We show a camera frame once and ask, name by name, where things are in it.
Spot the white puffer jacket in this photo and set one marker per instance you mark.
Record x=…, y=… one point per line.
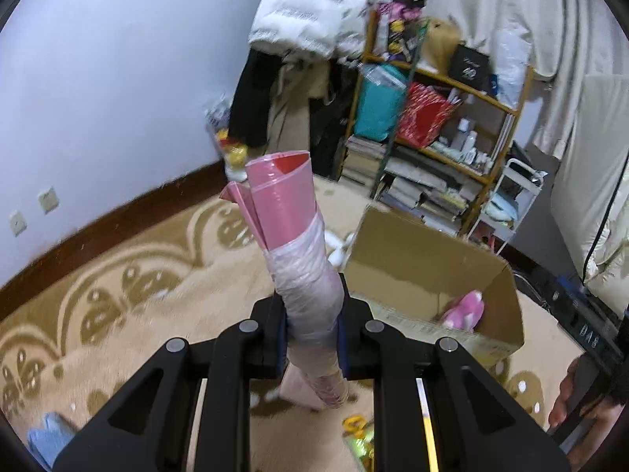
x=304, y=5

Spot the white curtain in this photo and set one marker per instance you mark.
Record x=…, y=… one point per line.
x=501, y=10

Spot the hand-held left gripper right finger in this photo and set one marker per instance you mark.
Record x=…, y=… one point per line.
x=343, y=351

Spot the green shiny packet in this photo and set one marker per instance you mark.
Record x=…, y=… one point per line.
x=361, y=452

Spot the black case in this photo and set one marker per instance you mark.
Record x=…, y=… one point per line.
x=580, y=314

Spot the black hanging coat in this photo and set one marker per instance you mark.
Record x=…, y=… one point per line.
x=253, y=98

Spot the tan paper bag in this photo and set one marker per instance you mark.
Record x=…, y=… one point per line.
x=442, y=42

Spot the wooden shelf rack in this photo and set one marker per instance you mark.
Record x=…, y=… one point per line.
x=511, y=123

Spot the black hanging jacket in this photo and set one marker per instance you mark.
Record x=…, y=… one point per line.
x=329, y=123

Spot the black gift bag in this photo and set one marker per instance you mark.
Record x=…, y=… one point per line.
x=470, y=66

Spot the beige patterned carpet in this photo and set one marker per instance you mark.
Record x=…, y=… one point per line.
x=162, y=275

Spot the pink plush toy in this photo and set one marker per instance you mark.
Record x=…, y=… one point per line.
x=464, y=310

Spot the pile of books and papers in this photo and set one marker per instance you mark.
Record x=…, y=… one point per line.
x=432, y=189

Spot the white plush toy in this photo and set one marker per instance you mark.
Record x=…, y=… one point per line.
x=339, y=250

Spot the yellow scissors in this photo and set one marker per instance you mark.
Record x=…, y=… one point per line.
x=355, y=426

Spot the blue cloth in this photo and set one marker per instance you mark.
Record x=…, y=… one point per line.
x=46, y=440

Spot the white metal cart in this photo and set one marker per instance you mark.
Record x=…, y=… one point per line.
x=521, y=187

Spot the person's right hand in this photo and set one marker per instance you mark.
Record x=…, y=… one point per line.
x=565, y=393

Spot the red patterned gift bag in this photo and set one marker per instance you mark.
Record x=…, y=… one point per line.
x=422, y=118

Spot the beige hanging coat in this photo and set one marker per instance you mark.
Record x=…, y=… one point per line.
x=292, y=108

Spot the pink mat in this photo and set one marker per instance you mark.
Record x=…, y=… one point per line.
x=295, y=236

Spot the pile of colourful packets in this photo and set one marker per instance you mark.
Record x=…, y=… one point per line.
x=400, y=19

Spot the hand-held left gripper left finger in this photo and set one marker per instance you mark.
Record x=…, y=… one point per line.
x=280, y=349

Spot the group of small bottles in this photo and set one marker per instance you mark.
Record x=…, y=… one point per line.
x=467, y=145

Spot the stack of books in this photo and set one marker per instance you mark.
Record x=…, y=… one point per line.
x=363, y=160

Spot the clear bag of toys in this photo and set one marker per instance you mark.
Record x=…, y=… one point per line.
x=228, y=142

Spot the teal bag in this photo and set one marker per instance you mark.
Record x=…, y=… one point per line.
x=378, y=105

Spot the white wall socket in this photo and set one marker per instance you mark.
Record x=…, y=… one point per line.
x=48, y=199
x=18, y=223

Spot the brown cardboard box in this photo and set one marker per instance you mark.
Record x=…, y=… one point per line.
x=417, y=260

